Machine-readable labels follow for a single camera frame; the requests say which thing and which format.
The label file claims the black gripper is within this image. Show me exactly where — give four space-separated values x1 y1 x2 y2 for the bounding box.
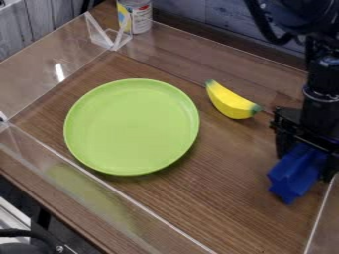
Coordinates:
270 107 339 182

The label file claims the clear acrylic tray wall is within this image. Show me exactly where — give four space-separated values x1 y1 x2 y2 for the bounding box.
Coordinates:
0 5 329 254

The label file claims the yellow toy banana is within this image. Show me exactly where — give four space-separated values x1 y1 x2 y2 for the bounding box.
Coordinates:
206 79 262 120

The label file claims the white labelled can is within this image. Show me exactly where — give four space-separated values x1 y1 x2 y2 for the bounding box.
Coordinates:
116 0 152 35

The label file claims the green round plate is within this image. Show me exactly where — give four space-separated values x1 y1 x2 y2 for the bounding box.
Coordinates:
64 78 200 176

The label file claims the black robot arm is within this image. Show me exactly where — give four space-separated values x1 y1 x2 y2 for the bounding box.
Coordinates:
244 0 339 181

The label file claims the black cable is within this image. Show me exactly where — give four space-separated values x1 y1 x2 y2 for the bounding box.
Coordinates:
0 228 59 254

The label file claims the blue T-shaped block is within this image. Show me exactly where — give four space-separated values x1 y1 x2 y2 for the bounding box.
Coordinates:
267 144 327 204

